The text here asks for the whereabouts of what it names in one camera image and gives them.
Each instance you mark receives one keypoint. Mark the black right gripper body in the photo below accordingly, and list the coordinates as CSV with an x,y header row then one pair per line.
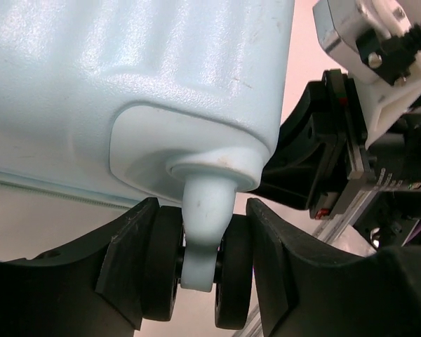
x,y
375,189

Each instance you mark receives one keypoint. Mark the light blue hard-shell suitcase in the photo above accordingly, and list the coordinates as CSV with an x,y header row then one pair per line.
x,y
114,102

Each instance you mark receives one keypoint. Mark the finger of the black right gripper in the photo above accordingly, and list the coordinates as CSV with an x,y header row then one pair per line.
x,y
310,141

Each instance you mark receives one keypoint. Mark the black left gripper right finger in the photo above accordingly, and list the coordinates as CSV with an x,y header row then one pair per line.
x,y
306,287

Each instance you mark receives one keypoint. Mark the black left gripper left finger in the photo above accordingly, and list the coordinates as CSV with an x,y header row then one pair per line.
x,y
90,286

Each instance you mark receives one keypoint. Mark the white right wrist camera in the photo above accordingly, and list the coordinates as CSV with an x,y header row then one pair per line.
x,y
379,44

